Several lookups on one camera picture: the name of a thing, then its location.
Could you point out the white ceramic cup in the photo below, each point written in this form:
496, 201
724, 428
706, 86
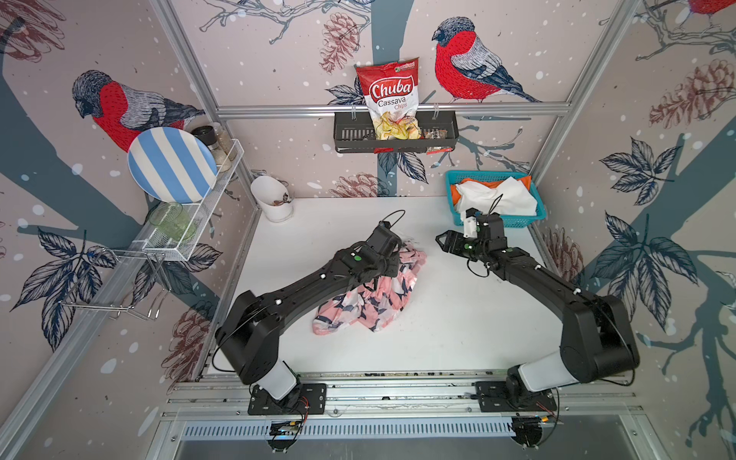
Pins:
273, 198

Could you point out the green glass bowl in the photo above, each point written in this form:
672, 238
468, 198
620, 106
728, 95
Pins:
173, 221

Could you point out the small snack packet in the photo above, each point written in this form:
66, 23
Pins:
436, 134

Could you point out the chrome wire wall rack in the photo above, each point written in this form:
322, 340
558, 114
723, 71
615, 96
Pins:
119, 282

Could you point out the blue white striped plate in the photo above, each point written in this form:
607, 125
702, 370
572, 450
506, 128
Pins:
172, 165

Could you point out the black wire wall basket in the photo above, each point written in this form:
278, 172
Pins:
354, 133

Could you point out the clear acrylic wall shelf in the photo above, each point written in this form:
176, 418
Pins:
154, 242

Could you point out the red Chuba chips bag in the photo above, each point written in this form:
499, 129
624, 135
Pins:
391, 94

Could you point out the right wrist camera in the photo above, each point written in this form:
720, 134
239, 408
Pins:
470, 225

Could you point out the dark lid spice jar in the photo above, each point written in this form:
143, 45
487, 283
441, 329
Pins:
207, 135

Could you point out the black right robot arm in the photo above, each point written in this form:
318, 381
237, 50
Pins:
597, 340

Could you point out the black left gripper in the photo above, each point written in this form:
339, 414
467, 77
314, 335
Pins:
394, 263

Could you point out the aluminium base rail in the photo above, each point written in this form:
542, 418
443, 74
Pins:
379, 406

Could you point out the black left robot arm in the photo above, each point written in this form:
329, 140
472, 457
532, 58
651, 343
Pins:
249, 337

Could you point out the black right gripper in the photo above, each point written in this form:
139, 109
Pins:
450, 238

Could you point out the white shorts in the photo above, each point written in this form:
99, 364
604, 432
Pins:
510, 197

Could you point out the pink patterned shorts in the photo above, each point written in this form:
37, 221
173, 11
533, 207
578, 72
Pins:
376, 304

